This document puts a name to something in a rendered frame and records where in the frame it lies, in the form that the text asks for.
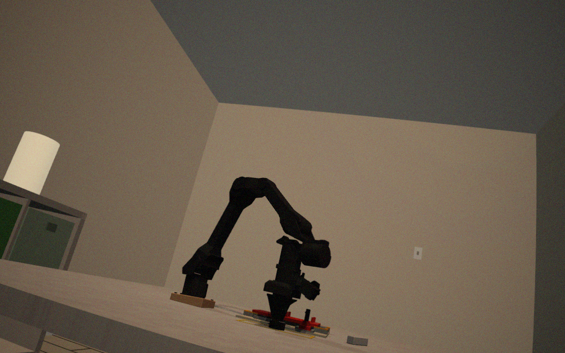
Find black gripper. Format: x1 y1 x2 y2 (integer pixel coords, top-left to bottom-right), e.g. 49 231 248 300
263 261 302 326

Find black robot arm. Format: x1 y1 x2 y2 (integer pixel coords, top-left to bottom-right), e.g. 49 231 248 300
180 176 331 300

